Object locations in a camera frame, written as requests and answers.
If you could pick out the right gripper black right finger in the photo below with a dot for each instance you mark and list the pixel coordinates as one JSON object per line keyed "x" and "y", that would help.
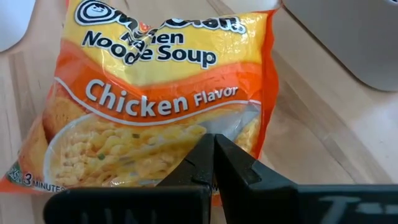
{"x": 280, "y": 205}

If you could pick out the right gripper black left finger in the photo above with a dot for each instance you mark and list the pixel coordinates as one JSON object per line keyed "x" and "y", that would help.
{"x": 155, "y": 205}

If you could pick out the orange chicken ramen pack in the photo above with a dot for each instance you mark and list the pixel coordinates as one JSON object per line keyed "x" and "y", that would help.
{"x": 140, "y": 93}

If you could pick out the white plastic bin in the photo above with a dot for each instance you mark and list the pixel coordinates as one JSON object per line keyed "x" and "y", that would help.
{"x": 348, "y": 37}

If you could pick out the orange packet in left tray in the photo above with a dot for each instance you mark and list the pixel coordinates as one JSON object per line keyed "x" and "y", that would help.
{"x": 12, "y": 21}

